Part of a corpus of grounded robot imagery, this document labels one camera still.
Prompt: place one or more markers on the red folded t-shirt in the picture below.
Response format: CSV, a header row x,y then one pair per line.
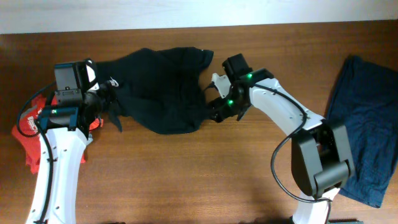
x,y
30,145

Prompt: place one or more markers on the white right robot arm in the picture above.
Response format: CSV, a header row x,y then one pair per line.
x,y
321,157

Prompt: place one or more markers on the black t-shirt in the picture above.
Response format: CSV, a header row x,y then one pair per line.
x,y
159,89

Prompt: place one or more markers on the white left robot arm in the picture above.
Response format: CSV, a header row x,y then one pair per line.
x,y
64,133

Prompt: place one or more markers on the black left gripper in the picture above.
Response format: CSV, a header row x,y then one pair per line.
x,y
106,88

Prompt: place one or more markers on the blue folded garment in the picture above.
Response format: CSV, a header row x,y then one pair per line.
x,y
365,99

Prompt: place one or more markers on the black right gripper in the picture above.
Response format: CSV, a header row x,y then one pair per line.
x,y
220,109

